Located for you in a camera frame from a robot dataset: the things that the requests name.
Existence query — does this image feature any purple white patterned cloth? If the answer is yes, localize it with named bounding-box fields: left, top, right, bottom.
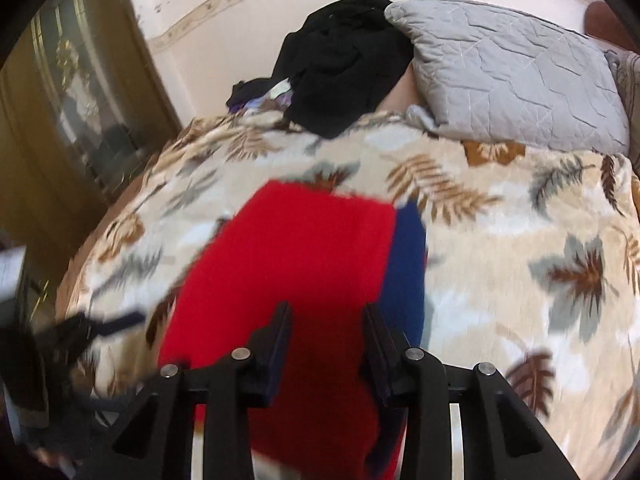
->
left=227, top=77, right=301, bottom=113

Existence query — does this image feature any blue and red knit sweater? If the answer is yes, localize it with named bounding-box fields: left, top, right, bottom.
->
left=157, top=180, right=428, bottom=480

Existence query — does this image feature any leaf-printed fleece blanket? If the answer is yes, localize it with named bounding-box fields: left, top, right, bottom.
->
left=55, top=110, right=640, bottom=471

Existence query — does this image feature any wooden cabinet with glass door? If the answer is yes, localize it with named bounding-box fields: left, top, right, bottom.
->
left=0, top=0, right=183, bottom=281

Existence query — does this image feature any brown padded furniture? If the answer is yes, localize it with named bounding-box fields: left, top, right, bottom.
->
left=584, top=0, right=628, bottom=52

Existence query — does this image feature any brown striped patterned cushion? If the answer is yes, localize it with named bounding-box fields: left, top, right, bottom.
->
left=604, top=50, right=640, bottom=161

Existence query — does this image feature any grey quilted pillow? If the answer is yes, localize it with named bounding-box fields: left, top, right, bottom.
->
left=384, top=0, right=632, bottom=153

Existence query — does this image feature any black clothes pile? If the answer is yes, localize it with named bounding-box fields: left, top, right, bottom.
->
left=227, top=0, right=416, bottom=139

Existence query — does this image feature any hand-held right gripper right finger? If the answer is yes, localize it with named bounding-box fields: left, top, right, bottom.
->
left=359, top=302, right=582, bottom=480

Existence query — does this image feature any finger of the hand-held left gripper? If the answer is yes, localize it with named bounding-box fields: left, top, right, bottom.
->
left=50, top=310, right=147, bottom=361

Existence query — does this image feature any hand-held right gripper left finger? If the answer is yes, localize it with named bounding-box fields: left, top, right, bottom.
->
left=100, top=302, right=294, bottom=480

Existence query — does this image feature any pink pillow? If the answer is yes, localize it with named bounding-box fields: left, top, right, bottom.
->
left=382, top=67, right=426, bottom=113

